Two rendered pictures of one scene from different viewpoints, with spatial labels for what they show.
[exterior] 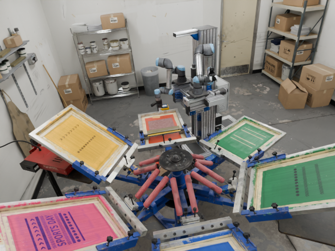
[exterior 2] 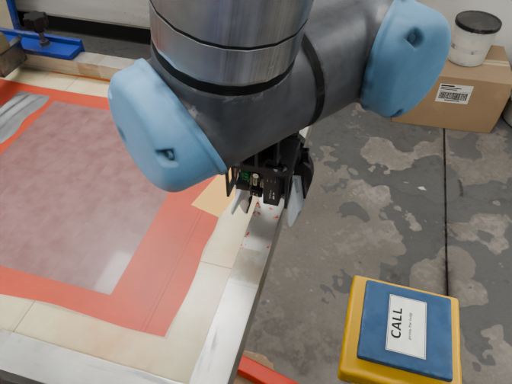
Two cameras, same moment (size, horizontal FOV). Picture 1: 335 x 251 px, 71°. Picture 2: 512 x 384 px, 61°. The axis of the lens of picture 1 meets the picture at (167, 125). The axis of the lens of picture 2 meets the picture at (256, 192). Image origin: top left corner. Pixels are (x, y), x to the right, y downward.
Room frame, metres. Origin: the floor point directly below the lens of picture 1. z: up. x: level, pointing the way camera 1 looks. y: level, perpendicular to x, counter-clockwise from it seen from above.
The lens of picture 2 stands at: (3.12, -0.26, 1.44)
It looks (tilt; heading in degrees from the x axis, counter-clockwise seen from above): 47 degrees down; 112
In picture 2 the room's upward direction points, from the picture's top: straight up
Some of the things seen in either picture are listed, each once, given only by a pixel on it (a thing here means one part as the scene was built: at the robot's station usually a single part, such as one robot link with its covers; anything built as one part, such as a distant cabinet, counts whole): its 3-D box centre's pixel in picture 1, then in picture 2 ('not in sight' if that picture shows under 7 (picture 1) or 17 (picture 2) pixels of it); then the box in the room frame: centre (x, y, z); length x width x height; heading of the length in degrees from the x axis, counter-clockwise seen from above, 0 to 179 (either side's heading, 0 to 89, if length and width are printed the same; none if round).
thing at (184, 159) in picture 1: (179, 205); not in sight; (1.57, -0.04, 0.67); 0.39 x 0.39 x 1.35
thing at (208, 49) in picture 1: (208, 65); not in sight; (2.93, -0.59, 1.63); 0.15 x 0.12 x 0.55; 86
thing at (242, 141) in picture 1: (237, 138); not in sight; (2.11, -0.77, 1.05); 1.08 x 0.61 x 0.23; 126
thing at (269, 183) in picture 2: (159, 103); (267, 142); (2.99, 0.09, 1.12); 0.09 x 0.08 x 0.12; 97
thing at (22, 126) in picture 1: (20, 122); not in sight; (2.94, 2.08, 1.06); 0.53 x 0.07 x 1.05; 6
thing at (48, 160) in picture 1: (59, 153); not in sight; (2.14, 1.26, 1.06); 0.61 x 0.46 x 0.12; 66
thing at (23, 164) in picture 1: (30, 164); not in sight; (2.00, 1.53, 1.06); 0.24 x 0.12 x 0.09; 66
